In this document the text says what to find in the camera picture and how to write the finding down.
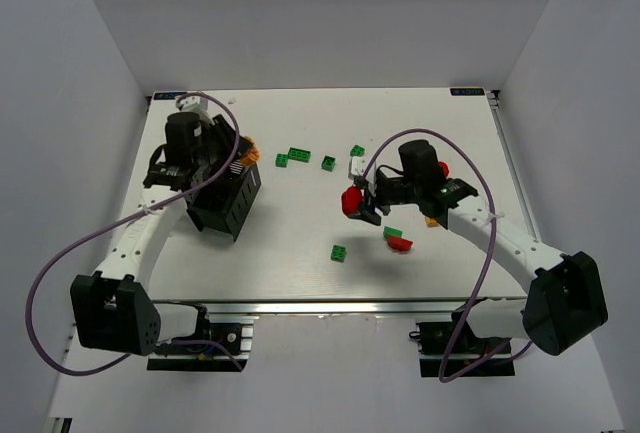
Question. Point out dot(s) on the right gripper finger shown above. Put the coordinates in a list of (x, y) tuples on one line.
[(361, 183), (371, 214)]

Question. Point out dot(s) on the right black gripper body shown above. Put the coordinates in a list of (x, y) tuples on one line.
[(375, 198)]

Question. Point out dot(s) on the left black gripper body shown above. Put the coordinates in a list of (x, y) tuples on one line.
[(220, 129)]

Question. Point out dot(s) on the red round lego piece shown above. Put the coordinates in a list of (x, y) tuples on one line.
[(351, 199)]

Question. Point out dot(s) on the yellow flower lego piece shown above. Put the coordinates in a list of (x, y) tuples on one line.
[(252, 155)]

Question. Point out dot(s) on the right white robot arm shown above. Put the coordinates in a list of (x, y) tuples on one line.
[(564, 299)]

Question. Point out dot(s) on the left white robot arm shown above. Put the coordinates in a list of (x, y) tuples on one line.
[(112, 308)]

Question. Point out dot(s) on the green slope lego brick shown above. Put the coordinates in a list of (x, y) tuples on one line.
[(390, 231)]

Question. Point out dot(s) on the green lego brick upper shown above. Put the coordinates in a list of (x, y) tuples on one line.
[(357, 151)]

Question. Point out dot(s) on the red arched lego brick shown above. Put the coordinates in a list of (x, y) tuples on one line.
[(445, 169)]

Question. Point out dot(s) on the dark green lego brick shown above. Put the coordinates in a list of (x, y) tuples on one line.
[(328, 163)]

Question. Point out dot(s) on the red curved lego brick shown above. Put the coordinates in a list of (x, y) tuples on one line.
[(398, 243)]

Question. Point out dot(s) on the green lego brick lower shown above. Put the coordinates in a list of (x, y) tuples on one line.
[(338, 253)]

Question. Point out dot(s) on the left corner label sticker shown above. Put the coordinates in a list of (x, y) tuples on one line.
[(166, 96)]

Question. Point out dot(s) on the corner label sticker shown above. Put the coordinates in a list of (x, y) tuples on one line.
[(166, 96), (466, 91)]

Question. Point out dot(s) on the black slotted container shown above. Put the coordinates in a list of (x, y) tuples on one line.
[(224, 205)]

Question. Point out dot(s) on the green long lego brick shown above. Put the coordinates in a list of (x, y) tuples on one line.
[(301, 155)]

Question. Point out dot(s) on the green square lego brick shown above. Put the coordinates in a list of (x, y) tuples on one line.
[(281, 160)]

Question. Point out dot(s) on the right corner label sticker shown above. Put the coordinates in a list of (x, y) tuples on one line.
[(466, 91)]

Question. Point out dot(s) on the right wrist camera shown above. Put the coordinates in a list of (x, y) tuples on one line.
[(358, 168)]

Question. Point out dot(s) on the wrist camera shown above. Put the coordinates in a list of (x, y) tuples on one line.
[(195, 104), (358, 168)]

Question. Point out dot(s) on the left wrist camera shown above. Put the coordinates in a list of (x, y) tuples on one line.
[(195, 104)]

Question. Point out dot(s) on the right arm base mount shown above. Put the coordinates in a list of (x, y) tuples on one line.
[(432, 336)]

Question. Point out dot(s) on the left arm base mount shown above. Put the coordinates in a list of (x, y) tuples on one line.
[(215, 343)]

